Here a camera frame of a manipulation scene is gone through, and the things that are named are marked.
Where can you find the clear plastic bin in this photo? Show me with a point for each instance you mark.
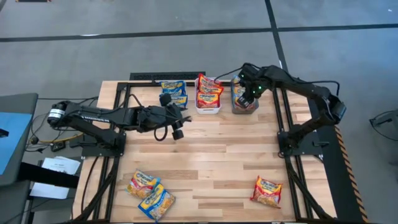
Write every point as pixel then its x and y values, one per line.
pixel 162 109

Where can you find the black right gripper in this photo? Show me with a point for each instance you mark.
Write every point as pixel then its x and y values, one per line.
pixel 253 82

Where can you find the dark grey plastic bin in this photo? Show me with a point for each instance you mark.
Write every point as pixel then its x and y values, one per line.
pixel 245 111

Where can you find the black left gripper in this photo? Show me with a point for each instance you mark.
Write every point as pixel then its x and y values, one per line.
pixel 158 116

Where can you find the grey side table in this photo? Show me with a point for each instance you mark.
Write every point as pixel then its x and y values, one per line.
pixel 18 102

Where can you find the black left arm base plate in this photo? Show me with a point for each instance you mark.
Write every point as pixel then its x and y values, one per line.
pixel 90 152

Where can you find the small black object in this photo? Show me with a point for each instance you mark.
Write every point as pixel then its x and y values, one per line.
pixel 3 133

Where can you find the small black floor device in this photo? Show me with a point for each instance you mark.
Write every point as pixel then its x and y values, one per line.
pixel 58 146

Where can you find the blue board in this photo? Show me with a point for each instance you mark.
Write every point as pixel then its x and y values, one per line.
pixel 15 140

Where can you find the black hazard-striped floor platform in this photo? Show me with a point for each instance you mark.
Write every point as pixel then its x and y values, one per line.
pixel 339 186

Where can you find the round black plug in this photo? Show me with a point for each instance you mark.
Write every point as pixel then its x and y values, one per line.
pixel 34 140

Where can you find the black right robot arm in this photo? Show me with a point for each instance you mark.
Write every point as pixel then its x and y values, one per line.
pixel 304 90

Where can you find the white plastic bin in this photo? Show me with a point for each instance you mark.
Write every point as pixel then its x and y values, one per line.
pixel 207 110

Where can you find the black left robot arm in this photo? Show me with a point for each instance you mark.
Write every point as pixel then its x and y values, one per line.
pixel 93 115

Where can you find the black metal table frame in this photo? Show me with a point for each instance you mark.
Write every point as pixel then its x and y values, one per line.
pixel 226 83

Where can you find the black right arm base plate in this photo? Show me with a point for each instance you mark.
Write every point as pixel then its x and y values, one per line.
pixel 311 149

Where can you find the black beam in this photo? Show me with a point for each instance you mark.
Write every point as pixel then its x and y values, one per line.
pixel 46 175

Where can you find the white paper sheet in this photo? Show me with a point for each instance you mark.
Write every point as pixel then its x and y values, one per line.
pixel 49 190
pixel 60 165

